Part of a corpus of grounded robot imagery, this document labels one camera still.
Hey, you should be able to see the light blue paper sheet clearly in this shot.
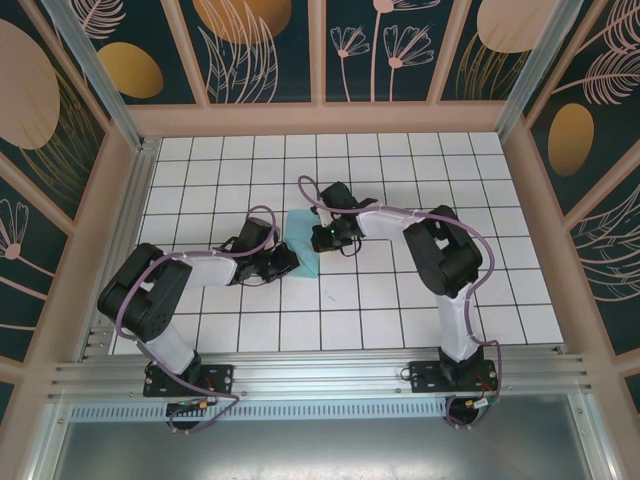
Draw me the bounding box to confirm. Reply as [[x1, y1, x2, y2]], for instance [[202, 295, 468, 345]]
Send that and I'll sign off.
[[285, 208, 321, 279]]

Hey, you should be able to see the aluminium side rail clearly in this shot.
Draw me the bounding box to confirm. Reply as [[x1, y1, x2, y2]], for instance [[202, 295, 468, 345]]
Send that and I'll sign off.
[[74, 138, 162, 362]]

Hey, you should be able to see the slotted grey cable duct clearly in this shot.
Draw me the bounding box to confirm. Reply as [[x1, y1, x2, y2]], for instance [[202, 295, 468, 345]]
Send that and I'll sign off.
[[69, 402, 451, 422]]

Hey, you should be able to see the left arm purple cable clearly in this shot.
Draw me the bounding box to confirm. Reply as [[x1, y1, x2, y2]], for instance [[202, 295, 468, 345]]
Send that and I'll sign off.
[[114, 205, 281, 435]]

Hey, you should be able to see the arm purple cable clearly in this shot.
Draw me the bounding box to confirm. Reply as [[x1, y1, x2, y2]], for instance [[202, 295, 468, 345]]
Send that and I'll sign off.
[[297, 174, 503, 431], [114, 205, 281, 435]]

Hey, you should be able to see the aluminium frame post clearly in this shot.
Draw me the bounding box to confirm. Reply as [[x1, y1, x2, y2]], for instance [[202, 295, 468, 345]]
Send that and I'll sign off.
[[495, 0, 585, 147], [41, 0, 147, 152]]

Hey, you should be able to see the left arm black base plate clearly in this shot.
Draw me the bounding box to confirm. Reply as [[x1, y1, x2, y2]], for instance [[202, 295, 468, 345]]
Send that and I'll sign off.
[[143, 363, 235, 399]]

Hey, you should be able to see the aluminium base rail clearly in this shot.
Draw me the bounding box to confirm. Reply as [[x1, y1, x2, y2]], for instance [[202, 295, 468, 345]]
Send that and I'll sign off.
[[47, 348, 595, 401]]

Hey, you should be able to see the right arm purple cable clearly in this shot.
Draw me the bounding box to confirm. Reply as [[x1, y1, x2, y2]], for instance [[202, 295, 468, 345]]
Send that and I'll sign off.
[[297, 174, 503, 431]]

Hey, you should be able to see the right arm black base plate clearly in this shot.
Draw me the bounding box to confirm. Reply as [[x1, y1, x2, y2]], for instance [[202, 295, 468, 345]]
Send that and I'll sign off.
[[408, 360, 499, 394]]

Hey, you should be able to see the grey metal sheet panel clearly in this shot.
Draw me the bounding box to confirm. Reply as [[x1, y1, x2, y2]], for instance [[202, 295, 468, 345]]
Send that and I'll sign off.
[[29, 392, 615, 480]]

